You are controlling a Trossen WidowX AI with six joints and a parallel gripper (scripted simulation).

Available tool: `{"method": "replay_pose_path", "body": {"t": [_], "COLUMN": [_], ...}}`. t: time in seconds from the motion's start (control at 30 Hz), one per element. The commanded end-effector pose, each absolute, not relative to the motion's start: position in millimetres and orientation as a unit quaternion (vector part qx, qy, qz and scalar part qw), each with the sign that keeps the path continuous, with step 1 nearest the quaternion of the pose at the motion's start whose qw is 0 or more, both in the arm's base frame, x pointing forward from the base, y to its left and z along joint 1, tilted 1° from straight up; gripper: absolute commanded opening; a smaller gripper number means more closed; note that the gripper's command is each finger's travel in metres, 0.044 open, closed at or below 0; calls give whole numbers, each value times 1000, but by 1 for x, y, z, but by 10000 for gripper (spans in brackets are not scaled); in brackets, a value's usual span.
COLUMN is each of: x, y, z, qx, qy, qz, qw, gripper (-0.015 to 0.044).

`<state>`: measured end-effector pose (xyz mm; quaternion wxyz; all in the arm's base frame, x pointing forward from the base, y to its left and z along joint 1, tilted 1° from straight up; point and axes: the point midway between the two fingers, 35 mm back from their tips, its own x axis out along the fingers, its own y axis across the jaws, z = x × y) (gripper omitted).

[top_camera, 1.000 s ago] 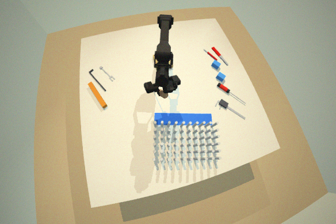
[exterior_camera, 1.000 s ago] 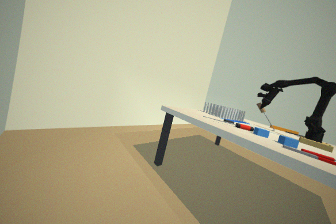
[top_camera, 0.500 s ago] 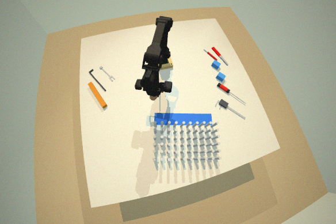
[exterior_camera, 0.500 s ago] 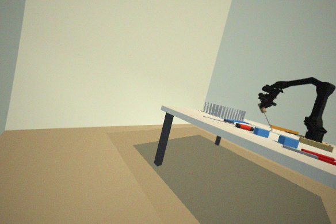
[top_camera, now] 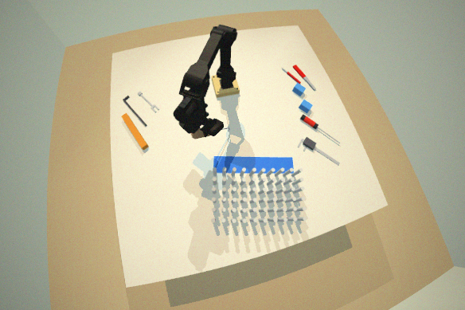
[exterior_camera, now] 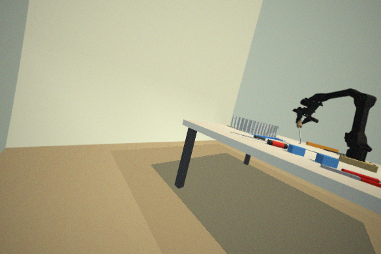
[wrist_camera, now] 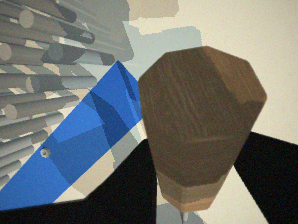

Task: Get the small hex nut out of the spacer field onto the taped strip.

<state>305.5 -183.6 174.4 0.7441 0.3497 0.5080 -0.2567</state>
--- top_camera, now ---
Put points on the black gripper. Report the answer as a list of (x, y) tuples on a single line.
[(210, 126)]

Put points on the small blue block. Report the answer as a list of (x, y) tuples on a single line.
[(298, 89), (305, 106)]

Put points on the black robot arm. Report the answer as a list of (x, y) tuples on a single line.
[(197, 77)]

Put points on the blue flat strip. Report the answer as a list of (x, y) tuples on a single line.
[(251, 162)]

